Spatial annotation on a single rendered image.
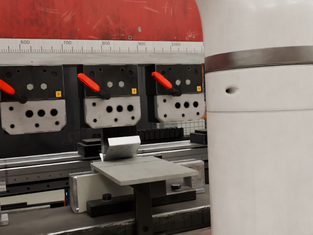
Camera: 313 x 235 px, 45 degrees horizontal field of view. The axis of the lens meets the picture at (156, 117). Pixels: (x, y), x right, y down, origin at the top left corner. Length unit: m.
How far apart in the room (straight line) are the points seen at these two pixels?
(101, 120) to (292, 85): 0.73
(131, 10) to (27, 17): 0.27
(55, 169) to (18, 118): 0.35
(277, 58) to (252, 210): 0.12
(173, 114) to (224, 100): 0.74
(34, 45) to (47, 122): 0.19
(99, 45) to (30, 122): 0.26
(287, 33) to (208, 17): 0.07
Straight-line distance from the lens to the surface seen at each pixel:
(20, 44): 0.97
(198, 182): 1.14
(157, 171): 0.85
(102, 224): 0.93
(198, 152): 1.43
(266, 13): 0.31
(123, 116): 1.01
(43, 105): 0.96
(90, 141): 1.23
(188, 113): 1.08
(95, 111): 0.99
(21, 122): 0.96
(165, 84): 1.01
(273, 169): 0.31
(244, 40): 0.31
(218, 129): 0.33
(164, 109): 1.05
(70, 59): 0.98
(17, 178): 1.26
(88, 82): 0.95
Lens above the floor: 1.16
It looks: 3 degrees down
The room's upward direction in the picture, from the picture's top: 3 degrees counter-clockwise
